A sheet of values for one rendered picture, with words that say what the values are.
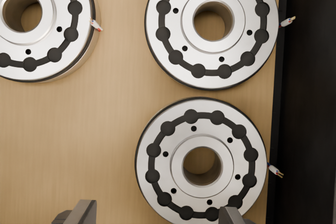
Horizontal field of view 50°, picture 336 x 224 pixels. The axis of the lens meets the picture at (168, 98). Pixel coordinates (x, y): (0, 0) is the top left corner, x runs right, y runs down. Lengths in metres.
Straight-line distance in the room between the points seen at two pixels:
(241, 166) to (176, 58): 0.10
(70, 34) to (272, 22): 0.15
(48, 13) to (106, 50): 0.06
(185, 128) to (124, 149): 0.06
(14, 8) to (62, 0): 0.04
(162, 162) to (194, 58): 0.08
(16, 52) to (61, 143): 0.08
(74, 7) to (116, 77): 0.07
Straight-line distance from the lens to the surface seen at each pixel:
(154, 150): 0.28
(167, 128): 0.28
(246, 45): 0.28
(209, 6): 0.29
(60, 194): 0.33
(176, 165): 0.27
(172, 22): 0.28
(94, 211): 0.16
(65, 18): 0.29
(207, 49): 0.27
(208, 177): 0.30
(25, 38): 0.29
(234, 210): 0.16
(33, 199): 0.34
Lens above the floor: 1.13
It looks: 88 degrees down
